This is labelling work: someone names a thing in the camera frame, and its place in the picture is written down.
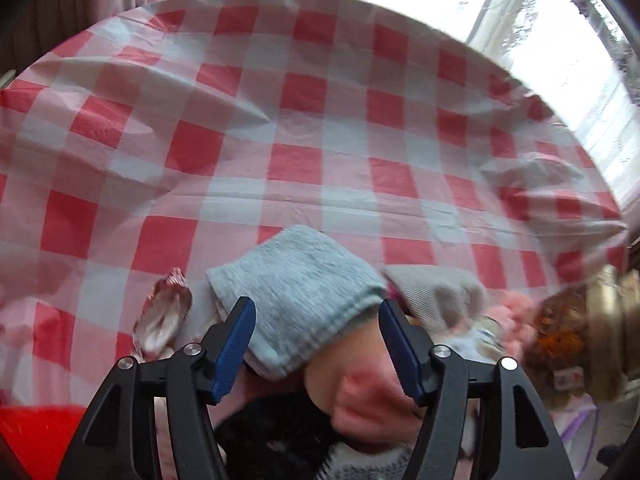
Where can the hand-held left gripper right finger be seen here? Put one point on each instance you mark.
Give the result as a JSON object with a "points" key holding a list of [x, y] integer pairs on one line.
{"points": [[400, 355]]}

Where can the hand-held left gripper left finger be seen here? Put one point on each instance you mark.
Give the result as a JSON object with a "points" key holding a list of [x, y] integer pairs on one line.
{"points": [[232, 355]]}

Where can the white floral silk scarf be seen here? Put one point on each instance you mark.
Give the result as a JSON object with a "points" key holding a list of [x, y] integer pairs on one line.
{"points": [[165, 305]]}

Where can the light blue fluffy sock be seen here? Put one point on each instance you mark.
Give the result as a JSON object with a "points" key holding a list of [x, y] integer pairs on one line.
{"points": [[300, 285]]}

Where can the pale pink soft cloth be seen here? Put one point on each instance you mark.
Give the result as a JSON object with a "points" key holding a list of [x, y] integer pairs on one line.
{"points": [[360, 400]]}

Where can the grey knit cloth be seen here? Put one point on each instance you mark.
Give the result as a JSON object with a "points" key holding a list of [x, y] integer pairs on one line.
{"points": [[435, 295]]}

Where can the black fluffy cloth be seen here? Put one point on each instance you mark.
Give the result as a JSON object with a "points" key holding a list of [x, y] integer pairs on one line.
{"points": [[270, 435]]}

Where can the red thermos jug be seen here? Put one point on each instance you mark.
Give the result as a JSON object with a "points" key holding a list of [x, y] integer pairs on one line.
{"points": [[35, 440]]}

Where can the red white checkered tablecloth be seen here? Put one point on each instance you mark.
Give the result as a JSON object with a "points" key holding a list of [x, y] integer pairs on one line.
{"points": [[300, 110]]}

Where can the white lace curtain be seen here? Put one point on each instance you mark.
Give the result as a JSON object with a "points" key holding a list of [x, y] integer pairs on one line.
{"points": [[575, 85]]}

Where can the pink pleated curtain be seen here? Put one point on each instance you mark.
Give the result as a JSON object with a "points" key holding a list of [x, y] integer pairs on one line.
{"points": [[75, 5]]}

